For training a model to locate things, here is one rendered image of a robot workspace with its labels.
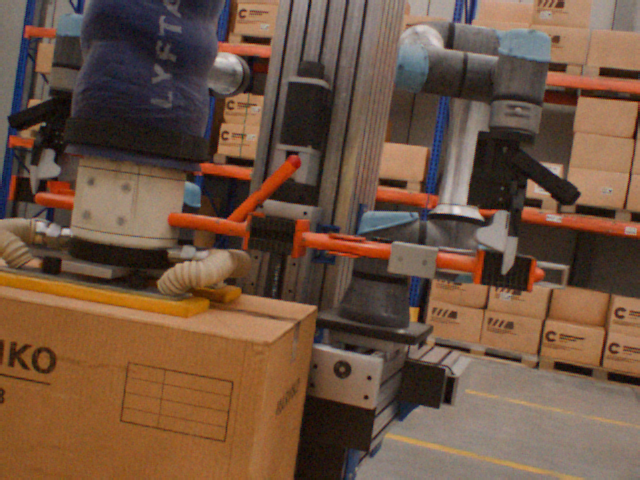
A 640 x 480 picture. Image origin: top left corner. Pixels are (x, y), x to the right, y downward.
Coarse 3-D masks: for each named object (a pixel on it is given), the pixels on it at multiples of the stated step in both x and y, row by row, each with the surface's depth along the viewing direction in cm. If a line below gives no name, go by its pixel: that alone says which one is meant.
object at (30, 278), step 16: (48, 256) 115; (0, 272) 112; (16, 272) 113; (32, 272) 113; (48, 272) 114; (64, 272) 118; (144, 272) 113; (16, 288) 111; (32, 288) 111; (48, 288) 110; (64, 288) 110; (80, 288) 110; (96, 288) 110; (112, 288) 110; (128, 288) 112; (144, 288) 113; (112, 304) 109; (128, 304) 108; (144, 304) 108; (160, 304) 108; (176, 304) 108; (192, 304) 109; (208, 304) 116
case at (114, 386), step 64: (0, 320) 105; (64, 320) 104; (128, 320) 102; (192, 320) 106; (256, 320) 114; (0, 384) 106; (64, 384) 104; (128, 384) 103; (192, 384) 101; (256, 384) 100; (0, 448) 106; (64, 448) 104; (128, 448) 103; (192, 448) 102; (256, 448) 101
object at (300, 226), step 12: (252, 216) 115; (252, 228) 116; (264, 228) 115; (276, 228) 115; (288, 228) 114; (300, 228) 115; (252, 240) 115; (264, 240) 115; (276, 240) 115; (288, 240) 115; (276, 252) 115; (288, 252) 114; (300, 252) 118
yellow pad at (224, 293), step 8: (40, 264) 131; (152, 280) 128; (192, 288) 127; (200, 288) 127; (208, 288) 128; (216, 288) 128; (224, 288) 131; (232, 288) 132; (200, 296) 127; (208, 296) 126; (216, 296) 126; (224, 296) 126; (232, 296) 130
